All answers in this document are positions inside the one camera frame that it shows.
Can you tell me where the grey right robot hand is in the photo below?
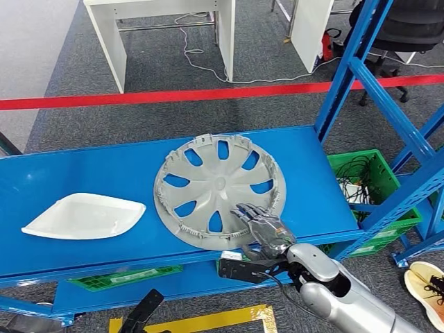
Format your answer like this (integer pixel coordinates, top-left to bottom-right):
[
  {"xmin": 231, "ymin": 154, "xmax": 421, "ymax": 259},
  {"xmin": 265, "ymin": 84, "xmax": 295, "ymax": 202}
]
[{"xmin": 230, "ymin": 203, "xmax": 298, "ymax": 262}]

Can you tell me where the grey plastic wheel hubcap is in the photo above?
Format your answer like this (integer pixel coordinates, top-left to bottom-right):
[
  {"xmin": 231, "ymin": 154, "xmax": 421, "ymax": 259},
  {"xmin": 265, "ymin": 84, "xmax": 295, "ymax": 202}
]
[{"xmin": 153, "ymin": 133, "xmax": 288, "ymax": 252}]

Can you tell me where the blue metal shelf rack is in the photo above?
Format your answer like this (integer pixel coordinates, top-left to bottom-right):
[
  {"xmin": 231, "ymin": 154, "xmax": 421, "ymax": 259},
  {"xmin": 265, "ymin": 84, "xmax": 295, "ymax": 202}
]
[{"xmin": 0, "ymin": 0, "xmax": 444, "ymax": 328}]

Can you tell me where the white curved plastic part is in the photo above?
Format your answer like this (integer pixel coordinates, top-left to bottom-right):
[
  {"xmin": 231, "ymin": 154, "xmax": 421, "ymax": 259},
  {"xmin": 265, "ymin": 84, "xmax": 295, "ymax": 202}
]
[{"xmin": 21, "ymin": 192, "xmax": 146, "ymax": 241}]

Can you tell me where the white device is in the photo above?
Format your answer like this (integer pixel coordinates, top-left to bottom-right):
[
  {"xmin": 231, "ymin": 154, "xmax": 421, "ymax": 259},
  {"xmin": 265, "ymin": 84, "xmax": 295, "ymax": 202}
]
[{"xmin": 340, "ymin": 182, "xmax": 370, "ymax": 204}]

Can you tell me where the yellow floor tape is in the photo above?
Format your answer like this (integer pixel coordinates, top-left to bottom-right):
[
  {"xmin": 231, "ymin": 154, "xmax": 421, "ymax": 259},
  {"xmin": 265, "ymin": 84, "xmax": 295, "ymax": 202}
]
[{"xmin": 109, "ymin": 305, "xmax": 278, "ymax": 333}]

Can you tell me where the green open plastic crate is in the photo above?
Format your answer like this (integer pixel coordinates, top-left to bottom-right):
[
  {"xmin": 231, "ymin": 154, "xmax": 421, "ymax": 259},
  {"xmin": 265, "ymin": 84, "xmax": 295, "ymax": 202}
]
[{"xmin": 320, "ymin": 149, "xmax": 423, "ymax": 258}]

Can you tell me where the red barrier belt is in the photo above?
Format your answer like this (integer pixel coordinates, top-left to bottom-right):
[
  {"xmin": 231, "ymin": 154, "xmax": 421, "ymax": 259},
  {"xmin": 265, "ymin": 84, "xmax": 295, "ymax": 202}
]
[{"xmin": 0, "ymin": 73, "xmax": 444, "ymax": 111}]

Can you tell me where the green folded plastic crate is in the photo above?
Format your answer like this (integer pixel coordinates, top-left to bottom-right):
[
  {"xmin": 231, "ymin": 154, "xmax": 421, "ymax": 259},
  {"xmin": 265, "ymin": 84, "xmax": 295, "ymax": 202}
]
[{"xmin": 68, "ymin": 265, "xmax": 183, "ymax": 293}]

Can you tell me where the red and black device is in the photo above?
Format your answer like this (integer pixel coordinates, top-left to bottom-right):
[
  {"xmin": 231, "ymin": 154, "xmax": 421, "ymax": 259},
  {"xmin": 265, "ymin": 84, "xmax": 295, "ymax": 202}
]
[{"xmin": 321, "ymin": 28, "xmax": 342, "ymax": 62}]

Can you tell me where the white desk with metal legs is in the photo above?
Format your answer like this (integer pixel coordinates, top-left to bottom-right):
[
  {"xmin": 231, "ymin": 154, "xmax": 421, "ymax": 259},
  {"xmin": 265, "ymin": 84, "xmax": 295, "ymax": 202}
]
[{"xmin": 270, "ymin": 0, "xmax": 335, "ymax": 74}]

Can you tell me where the person's shoe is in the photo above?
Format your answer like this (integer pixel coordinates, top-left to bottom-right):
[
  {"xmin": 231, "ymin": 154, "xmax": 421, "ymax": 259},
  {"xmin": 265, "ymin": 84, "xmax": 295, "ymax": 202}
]
[{"xmin": 404, "ymin": 262, "xmax": 444, "ymax": 333}]

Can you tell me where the black office chair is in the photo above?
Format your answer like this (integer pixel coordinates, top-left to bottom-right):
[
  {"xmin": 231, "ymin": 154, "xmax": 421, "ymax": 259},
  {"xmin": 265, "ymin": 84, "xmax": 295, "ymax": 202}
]
[{"xmin": 348, "ymin": 0, "xmax": 444, "ymax": 107}]

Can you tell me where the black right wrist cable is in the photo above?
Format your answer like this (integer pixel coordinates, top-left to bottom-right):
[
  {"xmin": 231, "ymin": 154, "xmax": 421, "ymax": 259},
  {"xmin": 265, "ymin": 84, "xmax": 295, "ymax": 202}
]
[{"xmin": 265, "ymin": 272, "xmax": 327, "ymax": 323}]

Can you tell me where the black cable bundle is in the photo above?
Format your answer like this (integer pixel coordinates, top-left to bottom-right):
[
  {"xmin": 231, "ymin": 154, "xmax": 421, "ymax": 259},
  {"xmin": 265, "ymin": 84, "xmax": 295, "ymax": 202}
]
[{"xmin": 335, "ymin": 155, "xmax": 377, "ymax": 205}]

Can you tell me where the white floor cable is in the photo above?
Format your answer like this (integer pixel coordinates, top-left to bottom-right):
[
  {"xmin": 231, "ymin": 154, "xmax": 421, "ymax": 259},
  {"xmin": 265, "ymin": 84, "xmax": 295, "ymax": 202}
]
[{"xmin": 174, "ymin": 12, "xmax": 444, "ymax": 86}]

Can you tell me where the black stanchion post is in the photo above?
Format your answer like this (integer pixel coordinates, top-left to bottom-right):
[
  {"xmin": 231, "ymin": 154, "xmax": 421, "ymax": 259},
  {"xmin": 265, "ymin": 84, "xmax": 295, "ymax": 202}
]
[{"xmin": 0, "ymin": 130, "xmax": 23, "ymax": 157}]

